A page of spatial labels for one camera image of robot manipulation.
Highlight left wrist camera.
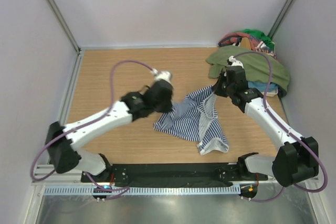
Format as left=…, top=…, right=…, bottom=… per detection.
left=151, top=69, right=172, bottom=83

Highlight blue white striped tank top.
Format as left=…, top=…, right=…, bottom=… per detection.
left=153, top=86, right=229, bottom=155

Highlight right aluminium frame post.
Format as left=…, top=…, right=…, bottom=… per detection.
left=268, top=0, right=296, bottom=39

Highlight red patterned garment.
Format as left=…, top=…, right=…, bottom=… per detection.
left=218, top=31, right=276, bottom=58

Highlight left aluminium frame post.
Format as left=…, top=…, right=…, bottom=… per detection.
left=46, top=0, right=81, bottom=54

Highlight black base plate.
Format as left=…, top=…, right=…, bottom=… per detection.
left=91, top=163, right=268, bottom=188

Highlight slotted cable duct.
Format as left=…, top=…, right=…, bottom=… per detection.
left=44, top=184, right=241, bottom=196

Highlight teal blue garment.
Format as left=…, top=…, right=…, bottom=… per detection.
left=248, top=81, right=278, bottom=92

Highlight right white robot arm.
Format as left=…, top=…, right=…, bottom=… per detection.
left=213, top=66, right=319, bottom=187

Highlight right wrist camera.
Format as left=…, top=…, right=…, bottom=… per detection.
left=227, top=56, right=244, bottom=68

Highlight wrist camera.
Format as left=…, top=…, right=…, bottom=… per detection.
left=151, top=69, right=172, bottom=83
left=227, top=56, right=244, bottom=68

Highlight white plastic tray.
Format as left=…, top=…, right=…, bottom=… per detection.
left=266, top=89, right=278, bottom=97

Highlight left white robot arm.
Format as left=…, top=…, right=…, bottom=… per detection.
left=45, top=80, right=173, bottom=182

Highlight bright green garment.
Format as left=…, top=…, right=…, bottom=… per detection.
left=241, top=29, right=273, bottom=44

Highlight aluminium frame post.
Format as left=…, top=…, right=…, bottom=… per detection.
left=268, top=0, right=296, bottom=39
left=46, top=0, right=81, bottom=54

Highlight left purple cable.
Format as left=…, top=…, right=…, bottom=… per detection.
left=30, top=60, right=158, bottom=183

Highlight olive green tank top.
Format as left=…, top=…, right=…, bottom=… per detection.
left=206, top=46, right=290, bottom=92

